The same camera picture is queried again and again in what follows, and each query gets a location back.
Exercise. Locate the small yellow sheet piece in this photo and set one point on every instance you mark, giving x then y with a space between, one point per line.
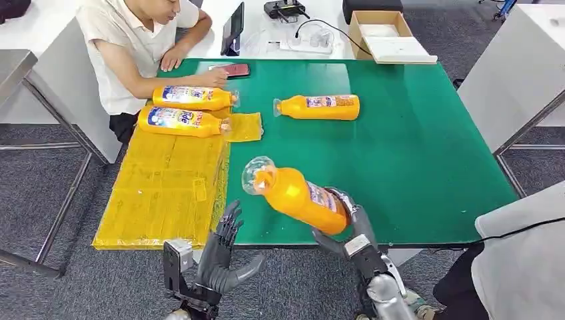
245 128

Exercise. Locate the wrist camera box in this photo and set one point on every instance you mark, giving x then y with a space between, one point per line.
357 245
177 260

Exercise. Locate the steel frame table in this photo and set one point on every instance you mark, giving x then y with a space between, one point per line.
17 66

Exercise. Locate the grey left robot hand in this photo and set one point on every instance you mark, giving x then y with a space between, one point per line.
218 265

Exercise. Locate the blue metal rack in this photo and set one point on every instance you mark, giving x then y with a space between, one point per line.
505 8

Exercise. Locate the seated person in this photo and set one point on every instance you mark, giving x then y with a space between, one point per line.
123 57

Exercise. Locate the white side table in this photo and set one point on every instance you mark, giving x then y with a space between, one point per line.
512 75

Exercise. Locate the black bag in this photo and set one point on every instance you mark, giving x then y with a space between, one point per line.
13 9

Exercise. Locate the white power strip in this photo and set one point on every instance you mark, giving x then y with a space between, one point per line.
309 43

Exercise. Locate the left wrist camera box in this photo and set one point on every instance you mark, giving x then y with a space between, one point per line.
177 260

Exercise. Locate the white flat box lid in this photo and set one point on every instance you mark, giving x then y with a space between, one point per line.
399 50

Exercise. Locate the black router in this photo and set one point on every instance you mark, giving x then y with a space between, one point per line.
284 9

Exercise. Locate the red smartphone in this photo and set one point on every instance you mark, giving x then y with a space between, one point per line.
236 70

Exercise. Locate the black rectangular case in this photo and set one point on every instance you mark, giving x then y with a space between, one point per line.
373 5

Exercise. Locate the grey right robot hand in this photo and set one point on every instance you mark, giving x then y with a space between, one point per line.
363 225

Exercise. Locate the large yellow sheet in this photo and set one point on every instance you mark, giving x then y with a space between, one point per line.
163 190

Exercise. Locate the person in white shirt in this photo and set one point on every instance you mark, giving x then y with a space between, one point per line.
521 269

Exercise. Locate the green table mat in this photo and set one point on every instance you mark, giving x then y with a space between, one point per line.
388 146

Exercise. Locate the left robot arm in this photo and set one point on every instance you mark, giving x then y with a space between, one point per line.
198 304

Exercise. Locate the orange detergent bottle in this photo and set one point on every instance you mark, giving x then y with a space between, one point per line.
322 108
176 122
190 98
295 198

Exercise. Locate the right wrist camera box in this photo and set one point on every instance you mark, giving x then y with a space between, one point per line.
357 245

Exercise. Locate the black tablet on stand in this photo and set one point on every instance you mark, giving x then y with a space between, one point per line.
233 26

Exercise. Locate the cardboard box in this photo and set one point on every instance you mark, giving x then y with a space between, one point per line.
359 40

